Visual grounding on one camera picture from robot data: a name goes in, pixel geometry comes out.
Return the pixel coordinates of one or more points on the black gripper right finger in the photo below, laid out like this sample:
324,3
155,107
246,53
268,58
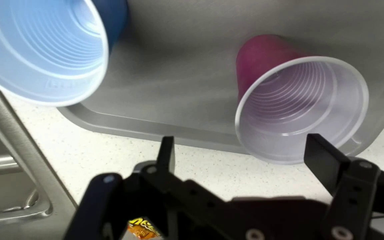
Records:
352,191

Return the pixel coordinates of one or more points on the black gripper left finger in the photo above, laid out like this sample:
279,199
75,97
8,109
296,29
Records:
112,209

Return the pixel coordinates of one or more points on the magenta plastic cup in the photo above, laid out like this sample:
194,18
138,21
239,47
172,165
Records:
299,102

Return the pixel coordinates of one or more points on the blue plastic cup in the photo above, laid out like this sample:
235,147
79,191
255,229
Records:
40,45

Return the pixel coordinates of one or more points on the orange snack packet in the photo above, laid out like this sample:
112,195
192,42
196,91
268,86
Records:
143,229

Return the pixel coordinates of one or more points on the stainless steel double sink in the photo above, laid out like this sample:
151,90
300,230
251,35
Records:
10,178

